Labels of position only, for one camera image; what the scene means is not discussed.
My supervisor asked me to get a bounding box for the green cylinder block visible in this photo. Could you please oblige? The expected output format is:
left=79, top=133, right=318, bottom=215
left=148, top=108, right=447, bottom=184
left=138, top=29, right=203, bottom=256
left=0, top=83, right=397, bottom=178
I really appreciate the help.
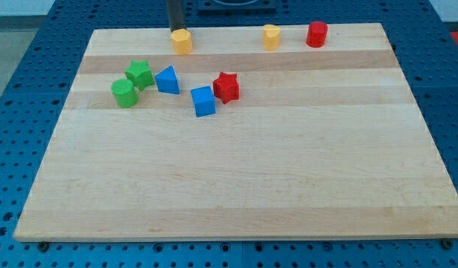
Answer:
left=111, top=79, right=139, bottom=108

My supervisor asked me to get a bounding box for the red star block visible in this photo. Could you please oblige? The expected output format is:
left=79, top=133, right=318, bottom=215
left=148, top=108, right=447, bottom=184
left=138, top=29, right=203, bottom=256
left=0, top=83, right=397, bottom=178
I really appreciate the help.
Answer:
left=213, top=72, right=240, bottom=104

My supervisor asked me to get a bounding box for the red cylinder block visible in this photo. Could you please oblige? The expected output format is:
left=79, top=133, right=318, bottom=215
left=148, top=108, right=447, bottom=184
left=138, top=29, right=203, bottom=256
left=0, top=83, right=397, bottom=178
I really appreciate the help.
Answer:
left=306, top=21, right=328, bottom=48

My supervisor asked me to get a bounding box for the blue cube block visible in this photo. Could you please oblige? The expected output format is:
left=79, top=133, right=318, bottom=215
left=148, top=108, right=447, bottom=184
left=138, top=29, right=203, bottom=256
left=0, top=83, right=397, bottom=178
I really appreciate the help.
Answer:
left=191, top=86, right=216, bottom=117

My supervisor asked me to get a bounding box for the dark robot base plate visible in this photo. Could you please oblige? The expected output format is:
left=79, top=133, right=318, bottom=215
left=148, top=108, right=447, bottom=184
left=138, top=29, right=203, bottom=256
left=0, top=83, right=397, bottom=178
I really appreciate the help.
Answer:
left=195, top=0, right=279, bottom=13

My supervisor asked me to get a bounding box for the yellow hexagon block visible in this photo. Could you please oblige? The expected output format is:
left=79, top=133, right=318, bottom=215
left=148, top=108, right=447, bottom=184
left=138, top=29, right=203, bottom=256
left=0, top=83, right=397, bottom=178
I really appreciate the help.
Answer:
left=171, top=29, right=193, bottom=55

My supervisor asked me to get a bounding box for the green star block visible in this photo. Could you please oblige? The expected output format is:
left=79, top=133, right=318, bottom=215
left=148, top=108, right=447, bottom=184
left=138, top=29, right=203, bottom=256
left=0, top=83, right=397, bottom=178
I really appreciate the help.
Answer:
left=124, top=60, right=155, bottom=91

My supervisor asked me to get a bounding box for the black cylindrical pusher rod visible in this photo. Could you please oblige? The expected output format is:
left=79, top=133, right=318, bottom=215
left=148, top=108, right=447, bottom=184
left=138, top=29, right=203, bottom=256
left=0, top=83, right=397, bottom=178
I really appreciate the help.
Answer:
left=165, top=0, right=187, bottom=32

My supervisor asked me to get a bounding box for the light wooden board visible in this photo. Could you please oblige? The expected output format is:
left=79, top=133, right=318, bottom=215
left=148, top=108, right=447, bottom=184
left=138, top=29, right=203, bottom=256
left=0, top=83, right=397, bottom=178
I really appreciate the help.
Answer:
left=14, top=23, right=458, bottom=242

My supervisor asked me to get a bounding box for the yellow heart block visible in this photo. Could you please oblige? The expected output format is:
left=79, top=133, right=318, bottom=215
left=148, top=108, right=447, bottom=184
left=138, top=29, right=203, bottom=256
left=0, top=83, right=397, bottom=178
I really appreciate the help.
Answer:
left=262, top=25, right=282, bottom=51

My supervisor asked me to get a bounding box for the blue triangle block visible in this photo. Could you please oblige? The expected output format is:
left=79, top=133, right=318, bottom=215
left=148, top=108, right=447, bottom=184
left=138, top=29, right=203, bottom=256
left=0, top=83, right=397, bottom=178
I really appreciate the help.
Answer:
left=155, top=66, right=180, bottom=95

